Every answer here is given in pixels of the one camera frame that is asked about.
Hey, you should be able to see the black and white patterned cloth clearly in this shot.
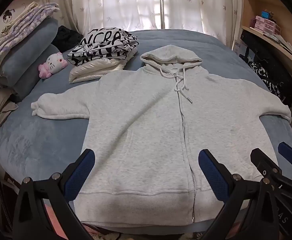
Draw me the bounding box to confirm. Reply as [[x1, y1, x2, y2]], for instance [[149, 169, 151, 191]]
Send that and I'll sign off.
[[248, 61, 284, 98]]

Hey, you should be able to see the wooden bookshelf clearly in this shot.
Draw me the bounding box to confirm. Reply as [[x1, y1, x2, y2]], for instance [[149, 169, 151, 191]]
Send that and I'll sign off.
[[237, 0, 292, 105]]

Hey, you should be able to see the cream puffer jacket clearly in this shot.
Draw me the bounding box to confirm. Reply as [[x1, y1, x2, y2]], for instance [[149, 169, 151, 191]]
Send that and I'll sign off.
[[68, 47, 139, 84]]

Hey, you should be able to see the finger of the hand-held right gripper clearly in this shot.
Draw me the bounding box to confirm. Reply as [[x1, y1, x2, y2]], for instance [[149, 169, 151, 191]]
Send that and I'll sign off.
[[278, 142, 292, 168], [250, 148, 284, 180]]

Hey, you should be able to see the white floral curtain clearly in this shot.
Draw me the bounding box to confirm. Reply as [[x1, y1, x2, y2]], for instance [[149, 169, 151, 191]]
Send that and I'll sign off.
[[40, 0, 244, 47]]

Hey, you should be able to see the black and white printed garment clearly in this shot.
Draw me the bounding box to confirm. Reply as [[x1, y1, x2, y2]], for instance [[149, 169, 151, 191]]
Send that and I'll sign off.
[[67, 27, 139, 67]]

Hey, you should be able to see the purple floral quilt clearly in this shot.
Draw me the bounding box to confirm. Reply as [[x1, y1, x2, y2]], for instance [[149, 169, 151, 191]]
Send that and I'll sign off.
[[0, 2, 61, 78]]

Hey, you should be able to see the black bag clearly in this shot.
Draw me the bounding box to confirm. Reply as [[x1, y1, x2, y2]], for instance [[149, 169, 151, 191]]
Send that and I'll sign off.
[[240, 30, 292, 108]]

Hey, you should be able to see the grey-blue pillow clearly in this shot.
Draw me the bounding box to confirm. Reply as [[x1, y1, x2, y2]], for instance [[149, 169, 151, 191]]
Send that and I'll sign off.
[[11, 44, 68, 103], [0, 17, 59, 80]]

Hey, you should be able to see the light grey zip hoodie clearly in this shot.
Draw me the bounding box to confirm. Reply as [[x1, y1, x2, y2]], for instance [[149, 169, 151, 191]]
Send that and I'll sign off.
[[31, 44, 292, 223]]

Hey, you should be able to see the pink drawer organizer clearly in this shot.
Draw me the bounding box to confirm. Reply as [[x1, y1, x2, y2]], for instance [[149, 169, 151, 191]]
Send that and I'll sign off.
[[250, 16, 281, 35]]

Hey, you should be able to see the white cardboard box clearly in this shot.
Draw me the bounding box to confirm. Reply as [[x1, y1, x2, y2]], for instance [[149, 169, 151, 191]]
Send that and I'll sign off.
[[233, 39, 248, 56]]

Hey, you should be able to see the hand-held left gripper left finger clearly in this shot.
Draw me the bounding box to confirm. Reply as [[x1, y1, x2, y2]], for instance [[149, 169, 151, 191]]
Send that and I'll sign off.
[[12, 148, 96, 240]]

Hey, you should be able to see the cartoon face wall sticker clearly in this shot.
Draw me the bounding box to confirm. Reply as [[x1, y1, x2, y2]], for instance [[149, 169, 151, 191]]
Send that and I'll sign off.
[[2, 7, 17, 24]]

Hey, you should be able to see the stack of papers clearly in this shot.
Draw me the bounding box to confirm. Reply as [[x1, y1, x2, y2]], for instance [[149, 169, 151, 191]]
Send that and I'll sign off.
[[263, 32, 292, 58]]

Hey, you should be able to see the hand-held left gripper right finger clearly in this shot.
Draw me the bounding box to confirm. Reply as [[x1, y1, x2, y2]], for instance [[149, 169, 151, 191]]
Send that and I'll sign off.
[[198, 149, 281, 240]]

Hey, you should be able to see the grey-blue bed blanket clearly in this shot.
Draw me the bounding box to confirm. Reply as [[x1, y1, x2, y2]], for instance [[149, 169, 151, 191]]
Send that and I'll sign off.
[[0, 29, 292, 233]]

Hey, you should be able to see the pink cat plush toy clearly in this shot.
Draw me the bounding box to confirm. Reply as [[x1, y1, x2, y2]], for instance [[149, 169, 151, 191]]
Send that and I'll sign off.
[[38, 52, 68, 79]]

